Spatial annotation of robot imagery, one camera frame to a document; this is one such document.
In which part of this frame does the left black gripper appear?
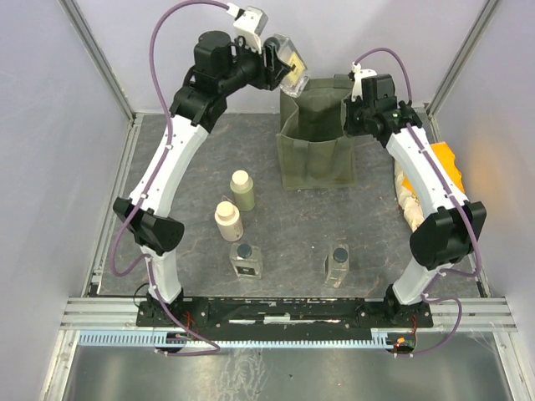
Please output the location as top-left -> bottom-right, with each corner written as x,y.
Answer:
217,33 -> 290,95

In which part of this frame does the olive green canvas bag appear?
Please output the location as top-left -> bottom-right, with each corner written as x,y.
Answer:
276,74 -> 357,190

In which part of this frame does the green liquid white-cap bottle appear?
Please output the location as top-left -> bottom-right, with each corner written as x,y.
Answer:
230,170 -> 256,212

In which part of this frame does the clear bottle dark cap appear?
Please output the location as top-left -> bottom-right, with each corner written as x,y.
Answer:
324,243 -> 349,288

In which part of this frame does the beige white-cap bottle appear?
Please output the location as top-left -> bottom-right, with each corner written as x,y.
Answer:
214,200 -> 243,242

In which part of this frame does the clear bottle black label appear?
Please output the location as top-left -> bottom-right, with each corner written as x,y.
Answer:
229,243 -> 263,279

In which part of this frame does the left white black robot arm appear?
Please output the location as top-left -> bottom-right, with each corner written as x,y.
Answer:
113,31 -> 305,326

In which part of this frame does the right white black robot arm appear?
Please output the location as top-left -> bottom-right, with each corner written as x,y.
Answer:
344,69 -> 487,327

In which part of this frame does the yellow patterned snack bag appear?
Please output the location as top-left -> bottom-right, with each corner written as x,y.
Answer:
394,142 -> 465,231

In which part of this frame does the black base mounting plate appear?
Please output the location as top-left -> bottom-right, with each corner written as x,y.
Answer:
135,295 -> 435,340

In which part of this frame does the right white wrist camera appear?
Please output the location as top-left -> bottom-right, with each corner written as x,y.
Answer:
349,63 -> 377,102

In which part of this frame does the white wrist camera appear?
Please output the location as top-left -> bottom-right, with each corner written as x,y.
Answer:
227,3 -> 268,53
349,63 -> 377,102

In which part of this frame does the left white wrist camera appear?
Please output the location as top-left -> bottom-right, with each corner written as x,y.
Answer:
227,3 -> 268,53

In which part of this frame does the right aluminium corner post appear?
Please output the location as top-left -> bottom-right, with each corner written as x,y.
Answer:
425,0 -> 502,116

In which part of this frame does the aluminium corner post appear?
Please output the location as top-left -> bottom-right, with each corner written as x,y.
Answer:
425,0 -> 502,116
58,0 -> 135,122

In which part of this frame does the left aluminium corner post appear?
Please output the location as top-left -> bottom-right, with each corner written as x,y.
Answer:
58,0 -> 135,122

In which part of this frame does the light blue cable duct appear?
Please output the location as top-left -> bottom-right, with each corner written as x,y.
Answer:
78,329 -> 396,348

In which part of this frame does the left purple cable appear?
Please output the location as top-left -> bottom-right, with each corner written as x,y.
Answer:
109,0 -> 235,358

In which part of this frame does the aluminium front rail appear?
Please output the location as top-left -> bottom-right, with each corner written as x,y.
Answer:
60,297 -> 517,332

